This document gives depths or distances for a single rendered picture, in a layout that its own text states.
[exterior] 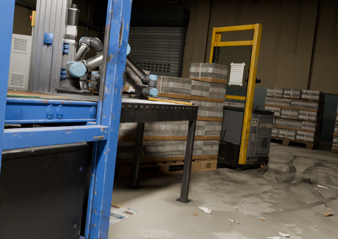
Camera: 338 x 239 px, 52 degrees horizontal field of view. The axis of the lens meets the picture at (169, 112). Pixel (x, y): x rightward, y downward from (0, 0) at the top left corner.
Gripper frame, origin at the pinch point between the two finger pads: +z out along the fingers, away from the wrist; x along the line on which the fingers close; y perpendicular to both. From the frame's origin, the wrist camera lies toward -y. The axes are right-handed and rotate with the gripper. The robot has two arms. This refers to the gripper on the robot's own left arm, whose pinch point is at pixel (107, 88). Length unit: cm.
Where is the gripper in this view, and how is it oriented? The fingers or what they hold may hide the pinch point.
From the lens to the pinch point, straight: 373.8
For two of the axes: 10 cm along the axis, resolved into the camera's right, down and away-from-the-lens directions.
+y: 1.1, -9.9, -0.5
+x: 7.4, 0.5, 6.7
